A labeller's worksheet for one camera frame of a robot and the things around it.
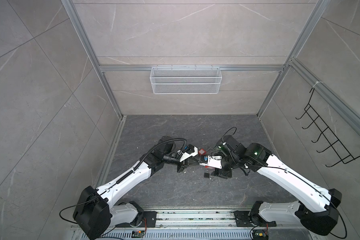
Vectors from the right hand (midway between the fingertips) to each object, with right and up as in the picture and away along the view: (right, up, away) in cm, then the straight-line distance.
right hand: (213, 164), depth 70 cm
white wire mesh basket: (-14, +50, +30) cm, 60 cm away
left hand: (-7, +2, 0) cm, 8 cm away
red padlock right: (-2, +1, +28) cm, 28 cm away
